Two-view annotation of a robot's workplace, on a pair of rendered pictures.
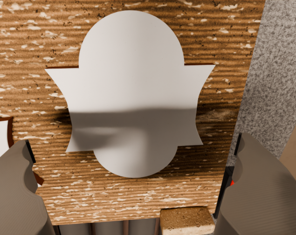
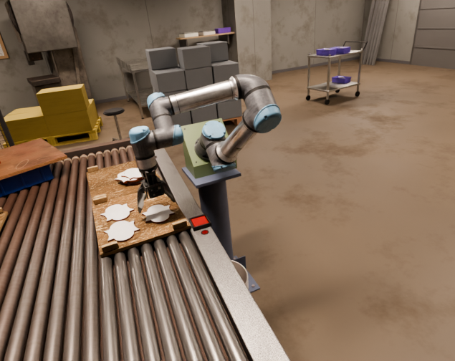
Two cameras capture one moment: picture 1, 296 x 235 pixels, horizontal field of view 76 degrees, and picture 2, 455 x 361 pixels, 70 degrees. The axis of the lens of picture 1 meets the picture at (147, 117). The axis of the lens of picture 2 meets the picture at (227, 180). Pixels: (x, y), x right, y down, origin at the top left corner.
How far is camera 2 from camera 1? 1.40 m
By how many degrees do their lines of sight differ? 87
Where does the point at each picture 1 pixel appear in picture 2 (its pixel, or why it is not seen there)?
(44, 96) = (140, 218)
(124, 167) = (158, 220)
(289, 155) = not seen: outside the picture
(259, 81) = (185, 208)
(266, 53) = (183, 206)
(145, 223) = (173, 239)
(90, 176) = (151, 226)
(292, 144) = not seen: outside the picture
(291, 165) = not seen: outside the picture
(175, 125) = (166, 212)
